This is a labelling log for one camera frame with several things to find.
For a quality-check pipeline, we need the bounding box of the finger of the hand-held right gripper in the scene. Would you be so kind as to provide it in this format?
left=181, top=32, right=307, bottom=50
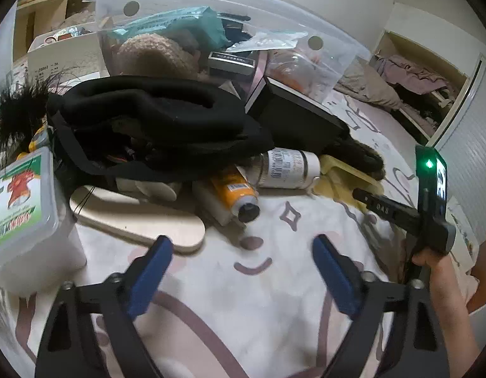
left=352, top=187, right=421, bottom=226

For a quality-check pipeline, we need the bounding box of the black knit cloth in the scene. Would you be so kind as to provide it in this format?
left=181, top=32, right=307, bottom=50
left=45, top=75, right=276, bottom=179

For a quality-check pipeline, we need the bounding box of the beige plush item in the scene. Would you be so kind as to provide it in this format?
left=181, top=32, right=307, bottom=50
left=116, top=32, right=200, bottom=83

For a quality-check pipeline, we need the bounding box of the clear plastic storage container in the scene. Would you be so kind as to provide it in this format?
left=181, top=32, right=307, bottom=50
left=83, top=0, right=372, bottom=104

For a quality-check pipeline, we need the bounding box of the person's right forearm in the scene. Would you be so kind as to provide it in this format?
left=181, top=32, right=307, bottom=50
left=426, top=260, right=485, bottom=378

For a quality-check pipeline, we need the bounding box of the wooden shelf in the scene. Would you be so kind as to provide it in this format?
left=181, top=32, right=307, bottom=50
left=15, top=0, right=92, bottom=50

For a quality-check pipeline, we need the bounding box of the orange tube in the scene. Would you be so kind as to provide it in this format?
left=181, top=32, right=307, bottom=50
left=209, top=164, right=262, bottom=223

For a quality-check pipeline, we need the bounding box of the white bottle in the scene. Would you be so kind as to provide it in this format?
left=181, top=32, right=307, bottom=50
left=257, top=147, right=321, bottom=190

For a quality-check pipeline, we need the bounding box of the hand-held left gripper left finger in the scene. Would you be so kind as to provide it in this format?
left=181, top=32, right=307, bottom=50
left=34, top=235, right=173, bottom=378

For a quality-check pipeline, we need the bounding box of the orange pink toy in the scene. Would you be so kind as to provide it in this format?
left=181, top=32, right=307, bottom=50
left=266, top=48, right=320, bottom=89

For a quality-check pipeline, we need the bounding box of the wooden flat board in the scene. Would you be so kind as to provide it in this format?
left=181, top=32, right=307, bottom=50
left=69, top=185, right=207, bottom=255

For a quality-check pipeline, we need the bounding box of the person's right hand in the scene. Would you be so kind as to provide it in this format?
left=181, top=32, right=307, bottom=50
left=411, top=246, right=451, bottom=271

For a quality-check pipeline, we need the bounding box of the white cardboard box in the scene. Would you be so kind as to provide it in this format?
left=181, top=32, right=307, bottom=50
left=27, top=27, right=101, bottom=81

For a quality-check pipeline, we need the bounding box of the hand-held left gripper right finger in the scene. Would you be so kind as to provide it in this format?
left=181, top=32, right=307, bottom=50
left=312, top=234, right=450, bottom=378

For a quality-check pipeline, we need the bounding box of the black feather accessory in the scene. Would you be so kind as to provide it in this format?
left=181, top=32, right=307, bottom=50
left=0, top=67, right=72, bottom=148

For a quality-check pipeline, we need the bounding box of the small black silver box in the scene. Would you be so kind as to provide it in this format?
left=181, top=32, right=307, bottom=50
left=207, top=50, right=257, bottom=78

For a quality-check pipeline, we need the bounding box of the large black box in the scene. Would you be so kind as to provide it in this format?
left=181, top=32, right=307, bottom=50
left=244, top=76, right=351, bottom=151

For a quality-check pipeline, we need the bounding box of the dark fur item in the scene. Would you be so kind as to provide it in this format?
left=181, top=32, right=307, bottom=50
left=337, top=137, right=386, bottom=179

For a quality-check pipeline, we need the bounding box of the white plastic box green label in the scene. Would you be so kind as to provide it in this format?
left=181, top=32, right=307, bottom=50
left=0, top=146, right=88, bottom=297

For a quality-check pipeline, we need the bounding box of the yellow plastic dish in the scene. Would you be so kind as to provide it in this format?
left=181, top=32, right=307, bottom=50
left=312, top=153, right=386, bottom=211

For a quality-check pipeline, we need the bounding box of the teal wipes packet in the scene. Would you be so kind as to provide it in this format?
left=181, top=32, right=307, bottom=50
left=108, top=6, right=229, bottom=47

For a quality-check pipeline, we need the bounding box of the pile of clothes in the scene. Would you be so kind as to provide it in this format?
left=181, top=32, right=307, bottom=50
left=371, top=52, right=461, bottom=127

